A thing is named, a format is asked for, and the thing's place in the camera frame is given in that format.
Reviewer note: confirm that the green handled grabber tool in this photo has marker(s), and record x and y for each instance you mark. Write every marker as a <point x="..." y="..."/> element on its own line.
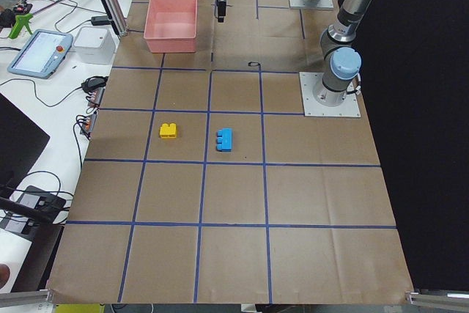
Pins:
<point x="21" y="21"/>

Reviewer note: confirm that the blue teach pendant tablet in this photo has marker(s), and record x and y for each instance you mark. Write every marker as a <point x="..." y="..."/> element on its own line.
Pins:
<point x="42" y="54"/>

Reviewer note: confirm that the yellow toy block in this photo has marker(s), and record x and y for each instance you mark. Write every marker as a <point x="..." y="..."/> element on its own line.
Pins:
<point x="168" y="130"/>

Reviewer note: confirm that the brown paper table cover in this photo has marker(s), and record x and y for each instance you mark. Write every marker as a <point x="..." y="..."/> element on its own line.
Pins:
<point x="297" y="212"/>

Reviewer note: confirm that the blue toy block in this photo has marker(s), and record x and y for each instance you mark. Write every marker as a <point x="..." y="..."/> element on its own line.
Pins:
<point x="224" y="140"/>

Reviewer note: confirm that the white square box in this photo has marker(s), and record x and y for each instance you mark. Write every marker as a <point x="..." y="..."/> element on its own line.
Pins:
<point x="94" y="45"/>

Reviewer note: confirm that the black power adapter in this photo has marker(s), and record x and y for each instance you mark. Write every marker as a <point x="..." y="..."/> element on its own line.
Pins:
<point x="100" y="20"/>

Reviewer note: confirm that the pink plastic box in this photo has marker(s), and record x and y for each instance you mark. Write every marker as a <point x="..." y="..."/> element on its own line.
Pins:
<point x="171" y="26"/>

